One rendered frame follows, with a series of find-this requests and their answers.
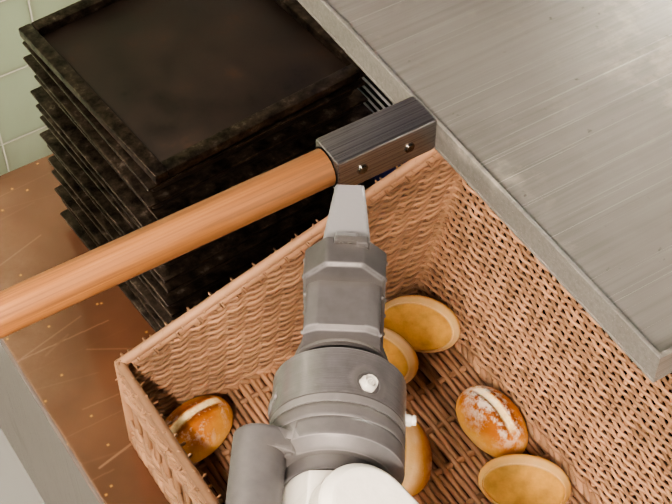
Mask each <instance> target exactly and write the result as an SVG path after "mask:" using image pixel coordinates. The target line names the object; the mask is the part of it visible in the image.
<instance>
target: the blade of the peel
mask: <svg viewBox="0 0 672 504"><path fill-rule="evenodd" d="M297 1H298V2H299V3H300V4H301V5H302V6H303V7H304V8H305V9H306V10H307V11H308V13H309V14H310V15H311V16H312V17H313V18H314V19H315V20H316V21H317V22H318V23H319V24H320V25H321V27H322V28H323V29H324V30H325V31H326V32H327V33H328V34H329V35H330V36H331V37H332V38H333V39H334V41H335V42H336V43H337V44H338V45H339V46H340V47H341V48H342V49H343V50H344V51H345V52H346V53H347V55H348V56H349V57H350V58H351V59H352V60H353V61H354V62H355V63H356V64H357V65H358V66H359V67H360V68H361V70H362V71H363V72H364V73H365V74H366V75H367V76H368V77H369V78H370V79H371V80H372V81H373V82H374V84H375V85H376V86H377V87H378V88H379V89H380V90H381V91H382V92H383V93H384V94H385V95H386V96H387V98H388V99H389V100H390V101H391V102H392V103H393V104H395V103H397V102H400V101H402V100H404V99H406V98H409V97H411V96H415V97H416V98H417V99H418V100H419V101H420V102H421V103H422V104H423V106H424V107H425V108H426V109H427V110H428V111H429V112H430V113H431V114H432V115H433V116H434V117H435V118H436V121H437V124H436V139H435V147H434V148H435V149H436V150H437V151H438V152H439V154H440V155H441V156H442V157H443V158H444V159H445V160H446V161H447V162H448V163H449V164H450V165H451V166H452V167H453V169H454V170H455V171H456V172H457V173H458V174H459V175H460V176H461V177H462V178H463V179H464V180H465V181H466V183H467V184H468V185H469V186H470V187H471V188H472V189H473V190H474V191H475V192H476V193H477V194H478V195H479V197H480V198H481V199H482V200H483V201H484V202H485V203H486V204H487V205H488V206H489V207H490V208H491V209H492V211H493V212H494V213H495V214H496V215H497V216H498V217H499V218H500V219H501V220H502V221H503V222H504V223H505V225H506V226H507V227H508V228H509V229H510V230H511V231H512V232H513V233H514V234H515V235H516V236H517V237H518V239H519V240H520V241H521V242H522V243H523V244H524V245H525V246H526V247H527V248H528V249H529V250H530V251H531V252H532V254H533V255H534V256H535V257H536V258H537V259H538V260H539V261H540V262H541V263H542V264H543V265H544V266H545V268H546V269H547V270H548V271H549V272H550V273H551V274H552V275H553V276H554V277H555V278H556V279H557V280H558V282H559V283H560V284H561V285H562V286H563V287H564V288H565V289H566V290H567V291H568V292H569V293H570V294H571V296H572V297H573V298H574V299H575V300H576V301H577V302H578V303H579V304H580V305H581V306H582V307H583V308H584V310H585V311H586V312H587V313H588V314H589V315H590V316H591V317H592V318H593V319H594V320H595V321H596V322H597V324H598V325H599V326H600V327H601V328H602V329H603V330H604V331H605V332H606V333H607V334H608V335H609V336H610V338H611V339H612V340H613V341H614V342H615V343H616V344H617V345H618V346H619V347H620V348H621V349H622V350H623V351H624V353H625V354H626V355H627V356H628V357H629V358H630V359H631V360H632V361H633V362H634V363H635V364H636V365H637V367H638V368H639V369H640V370H641V371H642V372H643V373H644V374H645V375H646V376H647V377H648V378H649V379H650V381H651V382H652V383H654V382H656V381H658V380H659V379H661V378H663V377H665V376H666V375H668V374H670V373H672V0H297Z"/></svg>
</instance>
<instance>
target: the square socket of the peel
mask: <svg viewBox="0 0 672 504"><path fill-rule="evenodd" d="M436 124H437V121H436V118H435V117H434V116H433V115H432V114H431V113H430V112H429V111H428V110H427V109H426V108H425V107H424V106H423V104H422V103H421V102H420V101H419V100H418V99H417V98H416V97H415V96H411V97H409V98H406V99H404V100H402V101H400V102H397V103H395V104H393V105H391V106H388V107H386V108H384V109H382V110H380V111H377V112H375V113H373V114H371V115H368V116H366V117H364V118H362V119H359V120H357V121H355V122H353V123H350V124H348V125H346V126H344V127H341V128H339V129H337V130H335V131H333V132H330V133H328V134H326V135H324V136H321V137H319V138H317V139H316V147H315V149H321V150H322V151H324V152H325V154H326V155H327V156H328V158H329V160H330V161H331V163H332V166H333V168H334V171H335V176H336V183H335V185H333V186H331V187H333V188H334V189H335V186H336V185H357V184H359V183H361V182H364V181H366V180H368V179H370V178H372V177H374V176H376V175H379V174H381V173H383V172H385V171H387V170H389V169H392V168H394V167H396V166H398V165H400V164H402V163H404V162H407V161H409V160H411V159H413V158H415V157H417V156H420V155H422V154H424V153H426V152H428V151H430V150H432V149H434V147H435V139H436ZM315 149H314V150H315Z"/></svg>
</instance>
